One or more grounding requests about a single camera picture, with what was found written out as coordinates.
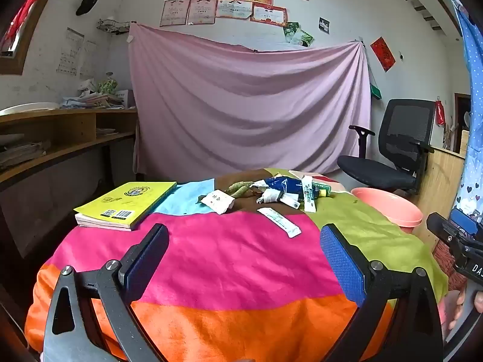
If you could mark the dark brown wooden frame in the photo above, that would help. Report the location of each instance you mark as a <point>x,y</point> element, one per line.
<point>457,120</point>

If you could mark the red flag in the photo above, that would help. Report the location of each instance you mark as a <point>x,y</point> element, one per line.
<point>22,11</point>

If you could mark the blue foil packet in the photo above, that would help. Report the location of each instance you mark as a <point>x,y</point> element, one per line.
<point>281,184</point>

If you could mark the white basin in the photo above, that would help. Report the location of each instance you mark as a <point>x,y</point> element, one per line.
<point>26,107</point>

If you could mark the colourful patchwork blanket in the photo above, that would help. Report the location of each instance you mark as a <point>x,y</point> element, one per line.
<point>234,264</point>

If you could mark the wall calendar sheet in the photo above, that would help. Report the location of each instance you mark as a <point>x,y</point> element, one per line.
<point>70,51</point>
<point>87,58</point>

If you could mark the red paper square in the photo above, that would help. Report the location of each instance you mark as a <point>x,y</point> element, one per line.
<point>383,53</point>

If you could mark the small dark-edged wall photo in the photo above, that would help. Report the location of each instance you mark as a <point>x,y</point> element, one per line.
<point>323,25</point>

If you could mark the green yellow small box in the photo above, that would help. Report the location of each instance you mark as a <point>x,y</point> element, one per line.
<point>323,190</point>

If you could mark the red hanging ornament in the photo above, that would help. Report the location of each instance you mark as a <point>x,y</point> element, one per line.
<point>440,113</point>

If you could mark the papers inside shelf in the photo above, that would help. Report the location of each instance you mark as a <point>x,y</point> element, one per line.
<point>105,131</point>

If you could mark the person's right hand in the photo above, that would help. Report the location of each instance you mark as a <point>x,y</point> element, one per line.
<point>456,309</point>

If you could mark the stack of old newspapers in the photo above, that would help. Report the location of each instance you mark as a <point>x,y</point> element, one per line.
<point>22,152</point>

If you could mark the green hanging box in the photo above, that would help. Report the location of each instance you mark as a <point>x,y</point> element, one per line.
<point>375,91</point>

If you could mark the green patterned bag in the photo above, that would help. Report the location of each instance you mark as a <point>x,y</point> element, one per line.
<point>107,84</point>

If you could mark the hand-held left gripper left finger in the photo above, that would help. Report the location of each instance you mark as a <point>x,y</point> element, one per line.
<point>145,262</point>

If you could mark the long white sachet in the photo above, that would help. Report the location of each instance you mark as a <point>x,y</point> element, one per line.
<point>279,221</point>

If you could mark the green wall photo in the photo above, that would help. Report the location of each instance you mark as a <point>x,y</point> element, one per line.
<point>291,32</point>
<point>305,39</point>

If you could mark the blue dotted curtain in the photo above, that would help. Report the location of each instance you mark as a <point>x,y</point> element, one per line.
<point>473,83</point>

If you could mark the green bean pods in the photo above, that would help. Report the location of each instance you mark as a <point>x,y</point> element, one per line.
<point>239,189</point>

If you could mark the black office chair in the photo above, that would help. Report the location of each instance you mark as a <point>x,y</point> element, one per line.
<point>369,175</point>

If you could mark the white paper packet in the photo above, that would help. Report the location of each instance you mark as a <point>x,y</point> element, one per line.
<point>219,200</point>

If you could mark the black hanging cap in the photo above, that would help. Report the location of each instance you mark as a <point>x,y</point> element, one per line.
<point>86,3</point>

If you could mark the pink hanging sheet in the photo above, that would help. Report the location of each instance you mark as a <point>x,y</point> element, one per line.
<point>245,113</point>

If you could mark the pile of papers and books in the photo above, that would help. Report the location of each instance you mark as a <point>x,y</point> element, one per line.
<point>98,101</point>

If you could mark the wooden window frame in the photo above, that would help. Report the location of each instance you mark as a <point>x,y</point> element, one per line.
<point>28,51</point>

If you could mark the yellow book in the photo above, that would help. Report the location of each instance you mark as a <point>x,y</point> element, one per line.
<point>124,203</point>

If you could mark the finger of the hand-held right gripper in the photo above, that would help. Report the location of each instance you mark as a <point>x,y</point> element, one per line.
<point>439,225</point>
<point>465,220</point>

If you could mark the wooden shelf desk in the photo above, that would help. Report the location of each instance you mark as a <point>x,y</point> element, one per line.
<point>75,122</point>

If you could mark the white green printed tube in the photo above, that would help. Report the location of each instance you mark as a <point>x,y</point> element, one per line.
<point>307,194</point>

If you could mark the salmon plastic waste bin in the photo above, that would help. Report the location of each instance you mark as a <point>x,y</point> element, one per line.
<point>385,205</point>

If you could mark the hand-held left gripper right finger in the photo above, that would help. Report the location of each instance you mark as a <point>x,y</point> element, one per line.
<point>341,267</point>

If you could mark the white plastic bag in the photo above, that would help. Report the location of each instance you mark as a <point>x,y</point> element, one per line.
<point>86,86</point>

